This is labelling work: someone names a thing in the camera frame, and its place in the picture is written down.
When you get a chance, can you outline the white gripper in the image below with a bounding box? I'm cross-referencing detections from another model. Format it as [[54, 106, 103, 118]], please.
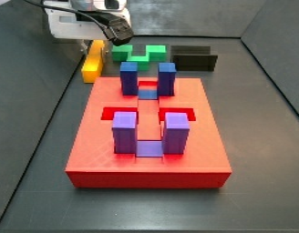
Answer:
[[43, 0, 131, 41]]

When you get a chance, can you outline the yellow long block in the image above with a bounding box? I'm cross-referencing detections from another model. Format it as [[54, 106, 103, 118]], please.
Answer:
[[82, 40, 105, 84]]

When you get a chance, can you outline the red base board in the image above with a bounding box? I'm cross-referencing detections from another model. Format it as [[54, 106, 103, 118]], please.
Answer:
[[66, 77, 232, 188]]

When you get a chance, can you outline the green zigzag block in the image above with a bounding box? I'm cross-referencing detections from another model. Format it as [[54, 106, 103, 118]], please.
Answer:
[[113, 45, 167, 71]]

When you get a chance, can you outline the dark blue U block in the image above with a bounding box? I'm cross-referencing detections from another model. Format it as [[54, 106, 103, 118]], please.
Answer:
[[121, 62, 177, 99]]

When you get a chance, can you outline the purple U block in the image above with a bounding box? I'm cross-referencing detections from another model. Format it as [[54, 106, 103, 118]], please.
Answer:
[[113, 112, 190, 157]]

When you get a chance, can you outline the black camera cable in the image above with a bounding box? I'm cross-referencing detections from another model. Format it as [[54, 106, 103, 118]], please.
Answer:
[[23, 0, 117, 39]]

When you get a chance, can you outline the black metal bracket holder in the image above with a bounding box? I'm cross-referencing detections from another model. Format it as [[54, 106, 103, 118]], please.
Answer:
[[170, 46, 218, 72]]

